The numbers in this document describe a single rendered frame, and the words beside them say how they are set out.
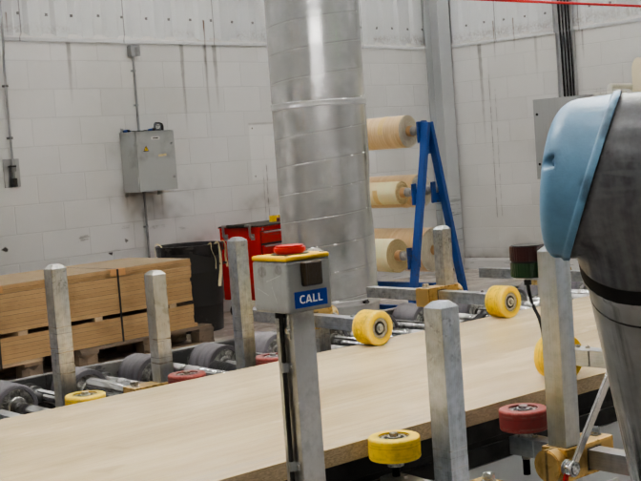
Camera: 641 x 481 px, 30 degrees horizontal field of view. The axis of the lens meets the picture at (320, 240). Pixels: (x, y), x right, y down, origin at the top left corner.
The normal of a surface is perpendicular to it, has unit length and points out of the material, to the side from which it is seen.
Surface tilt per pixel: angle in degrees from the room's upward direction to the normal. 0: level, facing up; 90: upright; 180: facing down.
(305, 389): 90
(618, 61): 90
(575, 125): 45
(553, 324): 90
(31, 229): 90
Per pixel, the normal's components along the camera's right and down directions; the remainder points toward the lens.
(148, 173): 0.72, 0.00
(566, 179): -0.49, 0.04
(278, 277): -0.76, 0.10
